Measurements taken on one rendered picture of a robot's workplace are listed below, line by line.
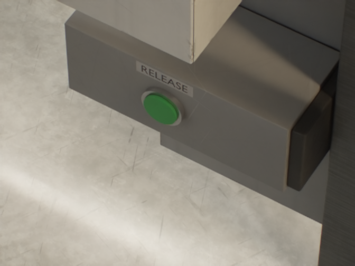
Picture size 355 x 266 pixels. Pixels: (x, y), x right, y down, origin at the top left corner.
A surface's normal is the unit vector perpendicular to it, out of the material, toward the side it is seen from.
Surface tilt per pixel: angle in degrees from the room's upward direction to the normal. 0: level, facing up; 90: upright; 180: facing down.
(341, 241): 90
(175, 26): 90
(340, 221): 90
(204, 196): 0
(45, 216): 0
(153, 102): 90
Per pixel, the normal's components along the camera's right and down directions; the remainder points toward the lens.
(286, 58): 0.00, -0.60
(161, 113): -0.52, 0.68
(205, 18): 0.85, 0.42
